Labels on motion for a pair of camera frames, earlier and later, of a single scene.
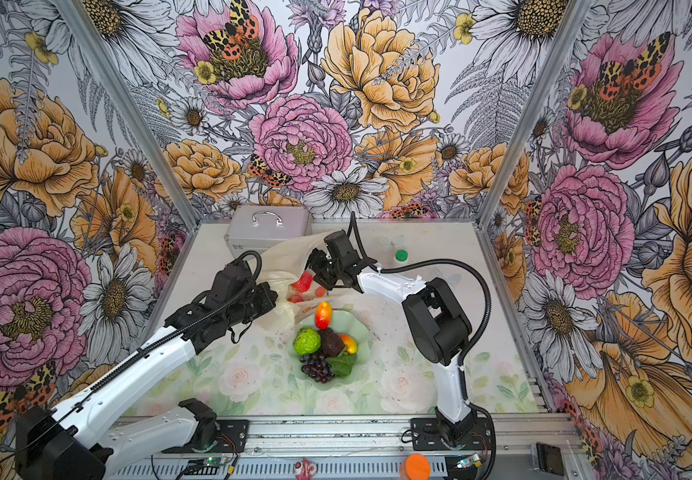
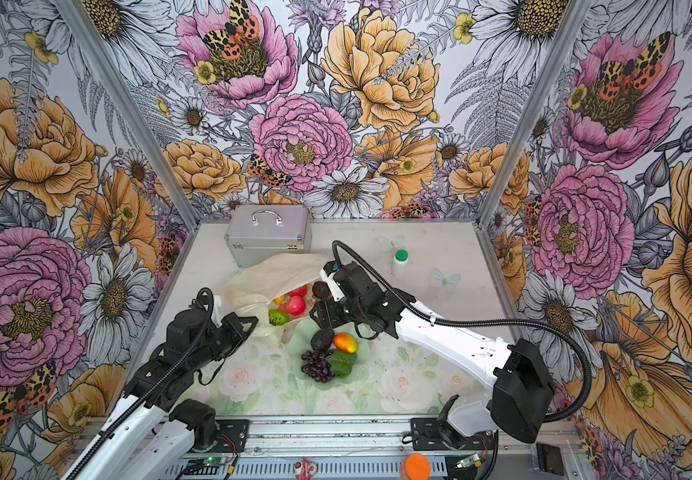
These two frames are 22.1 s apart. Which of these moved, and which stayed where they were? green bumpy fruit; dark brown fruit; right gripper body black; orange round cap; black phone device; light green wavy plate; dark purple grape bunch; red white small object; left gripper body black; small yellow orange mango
Moved: left gripper body black; right gripper body black; green bumpy fruit; dark brown fruit
Stayed: black phone device; light green wavy plate; red white small object; orange round cap; small yellow orange mango; dark purple grape bunch
